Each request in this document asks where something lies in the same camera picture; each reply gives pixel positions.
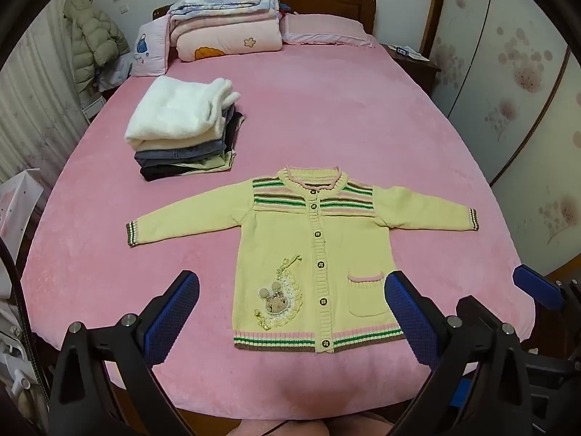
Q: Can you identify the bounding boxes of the black folded garment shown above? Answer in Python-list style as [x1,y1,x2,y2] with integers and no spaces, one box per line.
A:
[139,163,194,182]

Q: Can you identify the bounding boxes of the pink bed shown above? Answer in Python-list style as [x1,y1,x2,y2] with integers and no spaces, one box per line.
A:
[20,41,534,421]

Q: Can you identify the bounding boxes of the pink pillow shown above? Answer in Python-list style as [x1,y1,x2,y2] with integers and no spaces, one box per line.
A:
[280,13,377,50]

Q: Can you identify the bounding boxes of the papers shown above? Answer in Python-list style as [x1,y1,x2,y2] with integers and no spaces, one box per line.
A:
[388,44,430,62]

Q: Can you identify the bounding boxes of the white plastic rack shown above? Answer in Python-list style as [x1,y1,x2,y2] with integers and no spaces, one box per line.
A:
[0,168,44,291]

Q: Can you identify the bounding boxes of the pale blue cloth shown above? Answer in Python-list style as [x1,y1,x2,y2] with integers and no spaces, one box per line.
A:
[97,52,134,94]

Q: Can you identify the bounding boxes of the wooden nightstand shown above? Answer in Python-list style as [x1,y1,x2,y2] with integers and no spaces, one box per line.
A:
[379,43,442,96]

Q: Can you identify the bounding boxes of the olive puffer jacket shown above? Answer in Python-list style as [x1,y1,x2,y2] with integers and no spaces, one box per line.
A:
[64,0,130,96]

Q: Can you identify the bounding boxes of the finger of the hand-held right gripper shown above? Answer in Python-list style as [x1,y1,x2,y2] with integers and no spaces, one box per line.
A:
[513,264,581,310]
[454,378,475,407]

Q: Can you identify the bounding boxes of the floral wardrobe doors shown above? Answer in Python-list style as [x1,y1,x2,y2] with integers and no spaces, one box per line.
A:
[431,0,581,282]

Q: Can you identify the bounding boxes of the dark grey folded garment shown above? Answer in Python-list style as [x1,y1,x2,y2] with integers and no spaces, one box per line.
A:
[220,104,246,150]

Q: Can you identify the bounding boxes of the cushion with blue bag print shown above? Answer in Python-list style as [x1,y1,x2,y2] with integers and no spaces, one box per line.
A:
[131,15,172,78]

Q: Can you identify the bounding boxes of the white fluffy folded garment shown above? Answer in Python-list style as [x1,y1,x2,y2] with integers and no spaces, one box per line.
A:
[124,75,241,150]

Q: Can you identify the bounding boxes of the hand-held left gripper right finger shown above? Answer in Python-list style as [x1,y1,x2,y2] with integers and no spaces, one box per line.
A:
[383,271,543,436]

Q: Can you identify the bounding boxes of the pale yellow folded garment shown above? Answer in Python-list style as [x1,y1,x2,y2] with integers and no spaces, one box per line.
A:
[175,151,236,172]

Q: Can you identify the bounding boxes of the yellow knit cardigan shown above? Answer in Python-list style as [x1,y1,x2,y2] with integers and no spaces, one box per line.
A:
[126,166,480,354]

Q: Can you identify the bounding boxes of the pale curtain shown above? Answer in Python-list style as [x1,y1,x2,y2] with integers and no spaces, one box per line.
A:
[0,18,92,187]

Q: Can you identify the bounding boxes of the pink folded quilt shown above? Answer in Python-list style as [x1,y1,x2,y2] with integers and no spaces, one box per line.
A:
[175,9,283,62]

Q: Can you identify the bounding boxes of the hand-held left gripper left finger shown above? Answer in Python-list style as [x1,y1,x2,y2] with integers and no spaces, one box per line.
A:
[48,270,200,436]

